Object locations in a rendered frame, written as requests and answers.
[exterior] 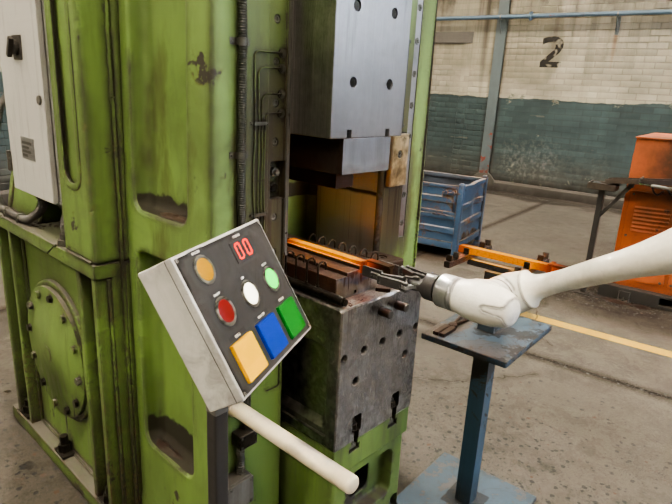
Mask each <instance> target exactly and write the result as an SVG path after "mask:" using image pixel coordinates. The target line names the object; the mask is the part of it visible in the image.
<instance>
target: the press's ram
mask: <svg viewBox="0 0 672 504"><path fill-rule="evenodd" d="M411 10H412V0H294V4H293V42H292V81H291V119H290V134H296V135H304V136H311V137H318V138H326V139H344V138H366V137H384V136H387V137H388V136H401V133H402V120H403V108H404V96H405V83H406V71H407V59H408V47H409V34H410V22H411Z"/></svg>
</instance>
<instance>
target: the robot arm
mask: <svg viewBox="0 0 672 504"><path fill-rule="evenodd" d="M380 261H382V262H386V261H383V260H380ZM386 263H389V264H392V265H395V267H394V268H393V275H392V274H387V273H383V270H379V269H376V268H373V267H369V266H366V265H363V267H362V275H363V276H366V277H369V278H372V279H375V280H377V284H379V285H383V286H386V287H390V288H393V289H397V290H400V291H402V292H404V293H407V292H408V289H411V290H412V291H419V292H420V294H421V296H422V298H423V299H426V300H429V301H432V302H433V303H434V304H435V305H436V306H438V307H441V308H444V309H447V310H449V311H451V312H455V313H457V314H459V315H460V316H461V317H463V318H465V319H467V320H469V321H472V322H475V323H478V324H481V325H485V326H489V327H496V328H506V327H510V326H512V325H513V324H514V323H515V322H516V321H517V319H518V317H519V315H520V314H521V313H523V312H526V311H528V310H531V309H534V308H537V307H538V306H539V304H540V301H541V300H542V299H543V298H545V297H547V296H550V295H553V294H556V293H560V292H564V291H568V290H574V289H579V288H585V287H590V286H596V285H602V284H607V283H612V282H617V281H622V280H628V279H634V278H640V277H648V276H657V275H669V274H672V228H670V229H668V230H666V231H664V232H662V233H660V234H657V235H655V236H653V237H651V238H649V239H646V240H644V241H642V242H639V243H637V244H635V245H632V246H629V247H627V248H624V249H621V250H618V251H616V252H612V253H609V254H606V255H603V256H600V257H597V258H594V259H591V260H588V261H585V262H582V263H579V264H576V265H573V266H570V267H567V268H564V269H560V270H557V271H553V272H549V273H544V274H532V273H531V272H529V271H528V270H522V271H515V272H508V273H503V274H502V275H499V276H496V277H493V278H490V279H477V278H476V279H464V278H461V277H457V276H453V275H450V274H443V275H441V274H437V273H434V272H426V271H423V270H420V269H417V268H415V267H412V266H409V265H406V267H404V266H399V265H396V264H393V263H390V262H386ZM410 269H411V270H410ZM399 273H400V275H399Z"/></svg>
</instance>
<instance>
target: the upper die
mask: <svg viewBox="0 0 672 504"><path fill-rule="evenodd" d="M390 142H391V137H390V136H388V137H387V136H384V137H366V138H344V139H326V138H318V137H311V136H304V135H296V134H290V158H289V165H290V166H295V167H300V168H306V169H311V170H316V171H322V172H327V173H332V174H337V175H349V174H358V173H367V172H375V171H384V170H388V168H389V155H390Z"/></svg>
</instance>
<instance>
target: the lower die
mask: <svg viewBox="0 0 672 504"><path fill-rule="evenodd" d="M287 238H297V239H300V240H304V241H307V242H310V243H313V244H316V245H320V246H323V247H326V248H329V249H333V250H336V251H339V252H342V253H345V254H349V255H352V256H355V257H358V258H362V259H365V260H368V259H369V258H366V257H363V256H359V255H356V254H353V253H350V252H347V251H343V250H340V249H337V248H334V247H330V246H327V245H324V244H320V243H317V242H314V241H311V240H307V239H304V238H301V237H298V236H294V235H291V234H288V235H287ZM288 250H293V251H294V253H295V257H294V258H293V254H292V252H289V253H288V255H287V275H288V276H290V277H292V278H294V276H295V259H296V256H297V255H298V254H300V253H302V254H304V255H305V262H303V256H299V257H298V259H297V277H298V280H300V281H303V282H304V281H305V275H306V262H307V260H308V259H309V258H310V257H314V258H315V259H316V265H314V260H313V259H311V260H310V261H309V263H308V283H309V284H311V285H313V286H315V285H316V281H317V266H318V264H319V262H321V261H325V262H326V263H327V270H325V264H324V263H322V264H321V265H320V267H319V287H320V288H322V289H324V290H326V291H329V292H332V293H335V294H337V295H340V296H343V297H345V298H347V297H350V296H353V295H356V294H358V293H361V292H364V291H367V290H370V289H373V288H375V287H376V285H377V280H375V279H372V278H369V277H366V276H363V275H362V273H361V265H358V264H355V263H352V262H349V261H346V260H343V259H340V258H337V257H334V256H330V255H327V254H324V253H321V252H318V251H315V250H312V249H309V248H305V247H302V246H299V245H296V244H293V243H290V242H287V251H288ZM354 290H356V293H354Z"/></svg>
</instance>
